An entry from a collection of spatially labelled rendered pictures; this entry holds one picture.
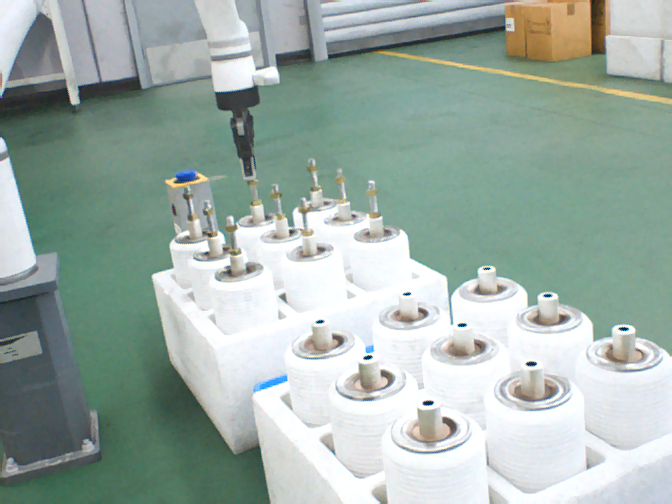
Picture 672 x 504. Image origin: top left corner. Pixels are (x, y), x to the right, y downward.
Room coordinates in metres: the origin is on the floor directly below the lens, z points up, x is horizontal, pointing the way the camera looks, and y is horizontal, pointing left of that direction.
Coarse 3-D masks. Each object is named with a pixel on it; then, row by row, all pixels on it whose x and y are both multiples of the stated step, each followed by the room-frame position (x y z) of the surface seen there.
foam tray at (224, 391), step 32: (160, 288) 1.38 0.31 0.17; (192, 288) 1.33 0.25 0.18; (352, 288) 1.23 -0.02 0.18; (384, 288) 1.21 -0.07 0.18; (416, 288) 1.21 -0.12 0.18; (192, 320) 1.19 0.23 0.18; (288, 320) 1.14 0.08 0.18; (352, 320) 1.16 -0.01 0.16; (192, 352) 1.23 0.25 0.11; (224, 352) 1.08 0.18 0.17; (256, 352) 1.10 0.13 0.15; (192, 384) 1.28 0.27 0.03; (224, 384) 1.08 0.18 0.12; (256, 384) 1.10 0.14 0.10; (224, 416) 1.10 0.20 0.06
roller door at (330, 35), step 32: (320, 0) 6.35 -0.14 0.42; (352, 0) 6.42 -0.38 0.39; (384, 0) 6.47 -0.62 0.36; (416, 0) 6.54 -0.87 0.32; (448, 0) 6.61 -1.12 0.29; (480, 0) 6.67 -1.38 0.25; (512, 0) 6.75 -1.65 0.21; (320, 32) 6.30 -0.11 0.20; (352, 32) 6.40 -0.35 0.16; (384, 32) 6.47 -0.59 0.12; (416, 32) 6.54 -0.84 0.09; (448, 32) 6.61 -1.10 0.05; (480, 32) 6.66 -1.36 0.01
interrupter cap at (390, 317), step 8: (424, 304) 0.96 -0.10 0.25; (384, 312) 0.95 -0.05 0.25; (392, 312) 0.95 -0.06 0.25; (424, 312) 0.94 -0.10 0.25; (432, 312) 0.93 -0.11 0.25; (384, 320) 0.93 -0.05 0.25; (392, 320) 0.93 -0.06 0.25; (400, 320) 0.93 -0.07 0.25; (416, 320) 0.92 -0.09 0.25; (424, 320) 0.91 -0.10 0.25; (432, 320) 0.91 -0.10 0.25; (392, 328) 0.91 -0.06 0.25; (400, 328) 0.90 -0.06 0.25; (408, 328) 0.90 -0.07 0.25; (416, 328) 0.90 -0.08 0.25
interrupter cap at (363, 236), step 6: (366, 228) 1.30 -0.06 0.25; (384, 228) 1.29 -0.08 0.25; (390, 228) 1.29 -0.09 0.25; (396, 228) 1.28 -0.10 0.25; (354, 234) 1.28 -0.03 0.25; (360, 234) 1.27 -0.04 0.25; (366, 234) 1.28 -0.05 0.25; (384, 234) 1.27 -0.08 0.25; (390, 234) 1.25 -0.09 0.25; (396, 234) 1.25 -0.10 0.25; (360, 240) 1.25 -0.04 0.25; (366, 240) 1.24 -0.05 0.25; (372, 240) 1.23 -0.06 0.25; (378, 240) 1.23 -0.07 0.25; (384, 240) 1.23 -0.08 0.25
